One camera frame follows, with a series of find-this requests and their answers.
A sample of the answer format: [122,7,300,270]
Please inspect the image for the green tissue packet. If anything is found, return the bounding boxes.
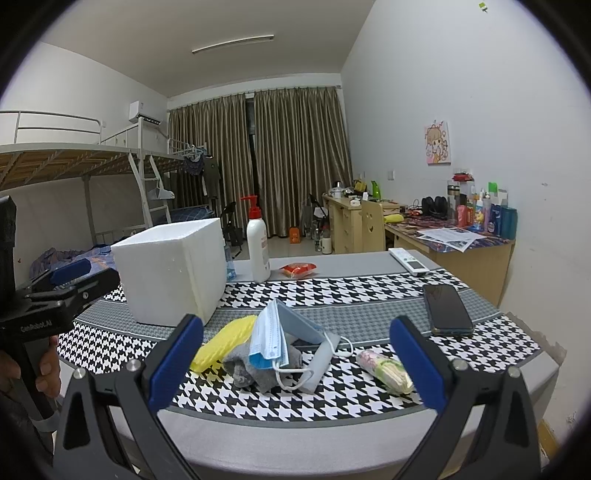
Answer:
[356,350,414,395]

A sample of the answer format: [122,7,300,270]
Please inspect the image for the yellow sponge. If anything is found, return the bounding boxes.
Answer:
[189,315,257,374]

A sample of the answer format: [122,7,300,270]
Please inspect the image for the blue surgical face mask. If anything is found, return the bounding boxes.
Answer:
[249,299,353,392]

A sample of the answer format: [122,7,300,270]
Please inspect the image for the grey sock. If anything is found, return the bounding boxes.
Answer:
[221,341,303,393]

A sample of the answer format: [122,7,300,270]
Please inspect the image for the person's left hand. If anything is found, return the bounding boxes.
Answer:
[0,336,61,399]

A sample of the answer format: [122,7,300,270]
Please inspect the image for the blue plaid blanket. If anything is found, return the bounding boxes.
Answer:
[29,244,116,279]

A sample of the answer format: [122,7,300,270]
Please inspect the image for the white foam box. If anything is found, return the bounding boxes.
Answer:
[111,218,226,327]

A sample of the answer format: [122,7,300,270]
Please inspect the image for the white metal bunk bed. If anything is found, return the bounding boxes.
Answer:
[0,110,219,282]

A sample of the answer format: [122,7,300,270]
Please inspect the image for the black smartphone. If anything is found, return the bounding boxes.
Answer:
[423,285,474,337]

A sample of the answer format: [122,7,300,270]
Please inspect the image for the wooden desk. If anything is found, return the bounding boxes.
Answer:
[322,194,515,306]

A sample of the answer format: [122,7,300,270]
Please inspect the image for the clear water bottle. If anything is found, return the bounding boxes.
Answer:
[224,244,236,282]

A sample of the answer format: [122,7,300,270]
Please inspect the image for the white remote control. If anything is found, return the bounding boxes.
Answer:
[388,248,430,276]

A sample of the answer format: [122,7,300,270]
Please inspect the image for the black folding chair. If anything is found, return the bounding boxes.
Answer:
[221,201,243,259]

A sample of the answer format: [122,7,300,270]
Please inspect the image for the white air conditioner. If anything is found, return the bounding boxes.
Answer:
[128,100,164,125]

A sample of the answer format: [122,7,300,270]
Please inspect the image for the printed paper sheet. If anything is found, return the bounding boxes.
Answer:
[417,228,485,253]

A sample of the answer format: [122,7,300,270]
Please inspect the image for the houndstooth table cloth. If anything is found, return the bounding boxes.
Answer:
[58,268,541,424]

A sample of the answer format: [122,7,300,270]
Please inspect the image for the white pump lotion bottle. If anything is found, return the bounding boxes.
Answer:
[240,195,270,283]

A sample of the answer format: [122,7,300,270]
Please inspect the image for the black headphones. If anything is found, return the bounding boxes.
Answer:
[421,196,449,220]

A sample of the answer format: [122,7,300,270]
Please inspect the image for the red snack packet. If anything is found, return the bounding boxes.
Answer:
[280,262,317,279]

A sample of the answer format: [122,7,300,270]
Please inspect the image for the orange floor box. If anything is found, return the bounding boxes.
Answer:
[290,227,301,244]

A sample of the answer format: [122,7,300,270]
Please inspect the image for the wooden smiley chair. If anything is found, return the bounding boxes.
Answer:
[362,201,386,252]

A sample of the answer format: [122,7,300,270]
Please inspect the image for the brown curtains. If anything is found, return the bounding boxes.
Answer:
[168,87,353,237]

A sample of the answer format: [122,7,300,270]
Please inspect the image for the ceiling tube light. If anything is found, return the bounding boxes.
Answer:
[191,34,276,55]

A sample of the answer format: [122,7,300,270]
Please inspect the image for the anime girl wall picture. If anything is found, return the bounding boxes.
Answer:
[424,120,452,165]

